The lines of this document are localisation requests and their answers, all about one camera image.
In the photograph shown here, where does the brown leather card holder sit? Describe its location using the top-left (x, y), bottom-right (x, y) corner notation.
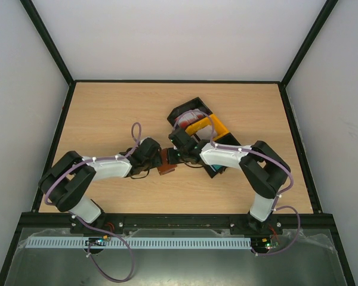
top-left (157, 148), bottom-right (177, 176)

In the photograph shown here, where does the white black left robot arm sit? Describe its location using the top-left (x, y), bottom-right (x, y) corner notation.
top-left (38, 137), bottom-right (162, 223)

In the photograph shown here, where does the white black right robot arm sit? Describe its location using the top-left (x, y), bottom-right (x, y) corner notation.
top-left (168, 128), bottom-right (294, 234)

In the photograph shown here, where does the red white card stack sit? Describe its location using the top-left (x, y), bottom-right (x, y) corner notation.
top-left (175, 109), bottom-right (204, 128)

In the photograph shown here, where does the teal card stack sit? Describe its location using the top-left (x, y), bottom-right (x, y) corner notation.
top-left (211, 165), bottom-right (224, 172)

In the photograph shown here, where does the yellow middle tray compartment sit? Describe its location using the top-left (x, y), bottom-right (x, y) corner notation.
top-left (185, 114), bottom-right (229, 141)

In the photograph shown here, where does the black right tray compartment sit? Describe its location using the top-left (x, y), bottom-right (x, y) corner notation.
top-left (203, 133), bottom-right (240, 178)

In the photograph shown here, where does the black tray compartment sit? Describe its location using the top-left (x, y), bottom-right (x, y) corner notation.
top-left (203, 133), bottom-right (240, 178)
top-left (167, 97), bottom-right (212, 130)

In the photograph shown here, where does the black left tray compartment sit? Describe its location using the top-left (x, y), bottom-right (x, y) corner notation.
top-left (167, 97), bottom-right (212, 130)

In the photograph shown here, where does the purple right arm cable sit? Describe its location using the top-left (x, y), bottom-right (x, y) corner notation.
top-left (172, 108), bottom-right (301, 257)

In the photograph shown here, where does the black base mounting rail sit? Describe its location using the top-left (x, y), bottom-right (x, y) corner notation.
top-left (70, 213), bottom-right (284, 236)

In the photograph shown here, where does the light blue slotted cable duct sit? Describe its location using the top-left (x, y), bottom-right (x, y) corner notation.
top-left (25, 237), bottom-right (251, 250)

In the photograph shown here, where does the black metal cage frame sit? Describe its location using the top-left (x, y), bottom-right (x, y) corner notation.
top-left (0, 0), bottom-right (355, 285)

